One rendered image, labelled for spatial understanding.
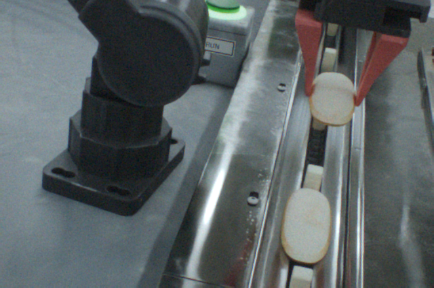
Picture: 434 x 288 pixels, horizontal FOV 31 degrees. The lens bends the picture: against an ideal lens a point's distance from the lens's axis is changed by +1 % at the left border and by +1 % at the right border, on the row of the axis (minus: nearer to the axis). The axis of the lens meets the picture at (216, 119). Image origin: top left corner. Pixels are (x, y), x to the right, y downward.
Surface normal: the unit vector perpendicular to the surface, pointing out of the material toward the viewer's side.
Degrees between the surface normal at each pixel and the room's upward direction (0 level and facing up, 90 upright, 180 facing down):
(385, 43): 111
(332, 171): 0
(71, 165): 0
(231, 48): 90
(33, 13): 0
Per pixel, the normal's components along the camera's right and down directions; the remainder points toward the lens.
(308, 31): -0.22, 0.72
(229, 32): -0.18, 0.43
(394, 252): 0.15, -0.88
